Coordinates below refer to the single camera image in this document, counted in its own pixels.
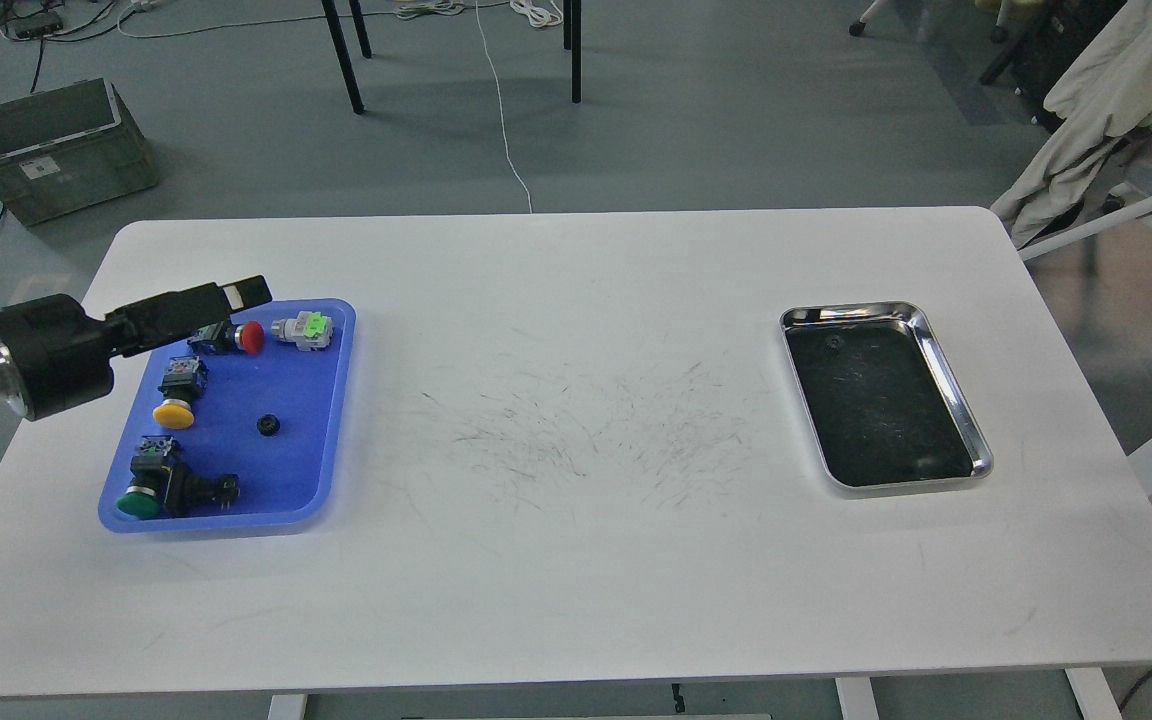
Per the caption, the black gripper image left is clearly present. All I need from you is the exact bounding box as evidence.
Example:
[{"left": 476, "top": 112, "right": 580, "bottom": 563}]
[{"left": 0, "top": 275, "right": 273, "bottom": 420}]

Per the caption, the small black gear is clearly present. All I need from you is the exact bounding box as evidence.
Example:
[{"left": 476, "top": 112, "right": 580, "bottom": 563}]
[
  {"left": 823, "top": 334, "right": 846, "bottom": 354},
  {"left": 255, "top": 414, "right": 282, "bottom": 437}
]

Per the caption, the blue plastic tray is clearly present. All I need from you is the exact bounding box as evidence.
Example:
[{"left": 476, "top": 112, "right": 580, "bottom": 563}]
[{"left": 97, "top": 300, "right": 356, "bottom": 533}]

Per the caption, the silver metal tray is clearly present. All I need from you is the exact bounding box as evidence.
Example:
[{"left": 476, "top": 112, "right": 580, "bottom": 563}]
[{"left": 780, "top": 301, "right": 995, "bottom": 495}]

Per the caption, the grey green connector block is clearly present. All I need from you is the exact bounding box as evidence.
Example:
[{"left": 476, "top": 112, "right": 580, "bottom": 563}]
[{"left": 270, "top": 311, "right": 334, "bottom": 353}]

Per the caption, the grey plastic crate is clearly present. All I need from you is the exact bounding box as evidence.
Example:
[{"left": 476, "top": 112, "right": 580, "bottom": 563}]
[{"left": 0, "top": 78, "right": 160, "bottom": 227}]

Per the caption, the black table leg front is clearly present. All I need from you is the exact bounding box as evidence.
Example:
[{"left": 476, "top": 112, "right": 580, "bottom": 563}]
[{"left": 320, "top": 0, "right": 365, "bottom": 118}]

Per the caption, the black table leg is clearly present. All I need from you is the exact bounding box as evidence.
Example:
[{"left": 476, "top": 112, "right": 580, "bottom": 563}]
[
  {"left": 562, "top": 0, "right": 582, "bottom": 104},
  {"left": 320, "top": 0, "right": 365, "bottom": 118},
  {"left": 347, "top": 0, "right": 372, "bottom": 59}
]

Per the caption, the black table leg rear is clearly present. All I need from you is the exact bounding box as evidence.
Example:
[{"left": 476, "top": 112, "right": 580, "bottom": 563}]
[{"left": 347, "top": 0, "right": 372, "bottom": 59}]

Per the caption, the black table leg right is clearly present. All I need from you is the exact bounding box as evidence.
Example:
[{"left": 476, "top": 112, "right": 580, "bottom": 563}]
[{"left": 562, "top": 0, "right": 582, "bottom": 104}]

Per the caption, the beige cloth on chair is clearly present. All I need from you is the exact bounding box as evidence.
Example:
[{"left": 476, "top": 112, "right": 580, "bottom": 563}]
[{"left": 991, "top": 1, "right": 1152, "bottom": 249}]

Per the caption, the yellow push button switch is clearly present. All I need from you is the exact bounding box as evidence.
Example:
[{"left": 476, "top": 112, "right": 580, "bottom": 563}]
[{"left": 151, "top": 355, "right": 209, "bottom": 430}]

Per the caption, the red push button switch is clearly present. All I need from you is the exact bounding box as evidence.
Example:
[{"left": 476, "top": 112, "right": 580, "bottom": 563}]
[{"left": 185, "top": 320, "right": 266, "bottom": 355}]

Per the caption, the green push button switch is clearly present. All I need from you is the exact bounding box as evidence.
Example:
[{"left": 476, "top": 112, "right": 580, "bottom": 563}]
[{"left": 115, "top": 435, "right": 179, "bottom": 520}]

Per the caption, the black switch module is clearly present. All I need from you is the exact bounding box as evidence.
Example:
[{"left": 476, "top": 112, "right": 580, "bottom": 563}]
[{"left": 164, "top": 464, "right": 241, "bottom": 518}]

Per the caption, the white cable on floor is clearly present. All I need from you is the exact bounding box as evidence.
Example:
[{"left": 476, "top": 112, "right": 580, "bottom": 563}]
[{"left": 473, "top": 0, "right": 535, "bottom": 214}]

